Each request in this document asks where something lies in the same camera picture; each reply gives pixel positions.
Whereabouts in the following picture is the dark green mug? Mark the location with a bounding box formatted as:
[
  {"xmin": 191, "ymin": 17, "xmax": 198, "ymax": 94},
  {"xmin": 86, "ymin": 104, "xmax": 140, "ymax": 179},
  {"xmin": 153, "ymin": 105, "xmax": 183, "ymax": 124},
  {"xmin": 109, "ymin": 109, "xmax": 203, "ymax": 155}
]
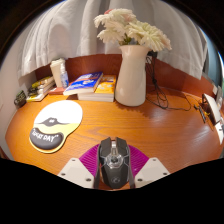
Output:
[{"xmin": 13, "ymin": 89, "xmax": 28, "ymax": 108}]

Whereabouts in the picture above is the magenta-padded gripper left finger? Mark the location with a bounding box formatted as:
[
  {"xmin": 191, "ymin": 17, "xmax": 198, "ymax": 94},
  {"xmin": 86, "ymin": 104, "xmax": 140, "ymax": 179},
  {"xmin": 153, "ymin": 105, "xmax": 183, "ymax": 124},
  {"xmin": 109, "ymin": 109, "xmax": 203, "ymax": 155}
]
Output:
[{"xmin": 57, "ymin": 144, "xmax": 102, "ymax": 190}]

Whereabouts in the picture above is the white yellow black mouse pad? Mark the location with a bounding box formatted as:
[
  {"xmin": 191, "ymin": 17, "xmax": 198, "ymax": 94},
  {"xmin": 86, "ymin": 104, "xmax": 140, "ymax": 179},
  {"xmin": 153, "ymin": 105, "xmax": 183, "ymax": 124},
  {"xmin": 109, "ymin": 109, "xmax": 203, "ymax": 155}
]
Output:
[{"xmin": 28, "ymin": 99, "xmax": 84, "ymax": 154}]

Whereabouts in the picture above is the black cable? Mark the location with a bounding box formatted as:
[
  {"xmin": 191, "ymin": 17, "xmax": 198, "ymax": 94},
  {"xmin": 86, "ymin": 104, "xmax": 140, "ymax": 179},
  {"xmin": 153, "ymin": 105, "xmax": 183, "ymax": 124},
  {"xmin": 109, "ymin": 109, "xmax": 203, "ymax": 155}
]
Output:
[{"xmin": 145, "ymin": 54, "xmax": 201, "ymax": 112}]

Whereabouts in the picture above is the white flower bouquet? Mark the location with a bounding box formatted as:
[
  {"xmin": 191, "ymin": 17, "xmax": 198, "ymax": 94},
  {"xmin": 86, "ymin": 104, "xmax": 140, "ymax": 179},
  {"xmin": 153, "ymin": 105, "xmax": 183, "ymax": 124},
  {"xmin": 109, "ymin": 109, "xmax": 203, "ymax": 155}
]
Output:
[{"xmin": 93, "ymin": 8, "xmax": 173, "ymax": 53}]

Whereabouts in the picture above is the white curtain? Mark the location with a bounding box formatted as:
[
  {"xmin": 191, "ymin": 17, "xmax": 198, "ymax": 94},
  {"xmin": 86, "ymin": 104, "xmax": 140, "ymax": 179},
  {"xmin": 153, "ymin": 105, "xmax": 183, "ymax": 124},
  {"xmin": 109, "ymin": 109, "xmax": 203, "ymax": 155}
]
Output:
[{"xmin": 16, "ymin": 0, "xmax": 209, "ymax": 80}]

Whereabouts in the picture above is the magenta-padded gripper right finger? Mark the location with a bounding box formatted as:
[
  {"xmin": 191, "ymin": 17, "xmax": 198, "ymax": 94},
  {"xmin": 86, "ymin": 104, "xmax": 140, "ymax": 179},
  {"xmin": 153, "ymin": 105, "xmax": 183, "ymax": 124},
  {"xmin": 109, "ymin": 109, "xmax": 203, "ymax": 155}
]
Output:
[{"xmin": 127, "ymin": 144, "xmax": 171, "ymax": 189}]

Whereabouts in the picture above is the small clear spray bottle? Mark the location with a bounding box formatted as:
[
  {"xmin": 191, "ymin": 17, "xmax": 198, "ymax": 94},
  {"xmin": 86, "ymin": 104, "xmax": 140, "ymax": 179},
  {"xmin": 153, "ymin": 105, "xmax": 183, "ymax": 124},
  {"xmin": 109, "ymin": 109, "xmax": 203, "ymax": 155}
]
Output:
[{"xmin": 59, "ymin": 63, "xmax": 70, "ymax": 89}]

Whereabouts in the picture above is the cream lidded tumbler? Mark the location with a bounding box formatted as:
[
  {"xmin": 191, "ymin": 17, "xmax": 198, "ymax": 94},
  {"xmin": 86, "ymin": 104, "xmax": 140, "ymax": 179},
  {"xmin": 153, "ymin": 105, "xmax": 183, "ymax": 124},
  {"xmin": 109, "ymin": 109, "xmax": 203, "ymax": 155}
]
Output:
[{"xmin": 49, "ymin": 57, "xmax": 67, "ymax": 89}]

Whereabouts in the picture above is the white ceramic vase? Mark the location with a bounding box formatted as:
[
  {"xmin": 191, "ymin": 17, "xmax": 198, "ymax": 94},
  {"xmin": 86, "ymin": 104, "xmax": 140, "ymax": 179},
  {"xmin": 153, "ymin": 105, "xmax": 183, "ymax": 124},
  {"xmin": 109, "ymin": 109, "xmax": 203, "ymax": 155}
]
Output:
[{"xmin": 114, "ymin": 44, "xmax": 152, "ymax": 108}]

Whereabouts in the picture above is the white flat device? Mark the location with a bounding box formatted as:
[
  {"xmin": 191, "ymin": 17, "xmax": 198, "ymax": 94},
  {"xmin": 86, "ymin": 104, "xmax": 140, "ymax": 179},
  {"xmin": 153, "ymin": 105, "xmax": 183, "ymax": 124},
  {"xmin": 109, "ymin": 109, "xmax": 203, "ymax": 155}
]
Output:
[{"xmin": 201, "ymin": 93, "xmax": 223, "ymax": 127}]

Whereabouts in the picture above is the thin red notebook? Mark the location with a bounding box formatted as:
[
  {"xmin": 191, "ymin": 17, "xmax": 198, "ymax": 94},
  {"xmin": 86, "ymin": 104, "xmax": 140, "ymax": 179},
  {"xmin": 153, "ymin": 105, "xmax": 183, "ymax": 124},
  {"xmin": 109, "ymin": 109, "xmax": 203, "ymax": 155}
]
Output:
[{"xmin": 48, "ymin": 86, "xmax": 67, "ymax": 96}]

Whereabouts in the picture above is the black grey computer mouse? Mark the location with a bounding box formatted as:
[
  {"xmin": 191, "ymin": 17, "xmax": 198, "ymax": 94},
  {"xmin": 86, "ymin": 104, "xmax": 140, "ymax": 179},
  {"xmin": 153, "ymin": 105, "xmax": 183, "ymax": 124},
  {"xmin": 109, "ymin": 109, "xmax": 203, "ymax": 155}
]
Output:
[{"xmin": 93, "ymin": 136, "xmax": 136, "ymax": 190}]

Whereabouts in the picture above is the yellow black book stack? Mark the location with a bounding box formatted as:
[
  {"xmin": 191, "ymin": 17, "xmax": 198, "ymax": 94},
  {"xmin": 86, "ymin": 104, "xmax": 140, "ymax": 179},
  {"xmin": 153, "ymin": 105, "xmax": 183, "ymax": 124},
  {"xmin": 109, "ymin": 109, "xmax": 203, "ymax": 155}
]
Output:
[{"xmin": 25, "ymin": 75, "xmax": 56, "ymax": 103}]

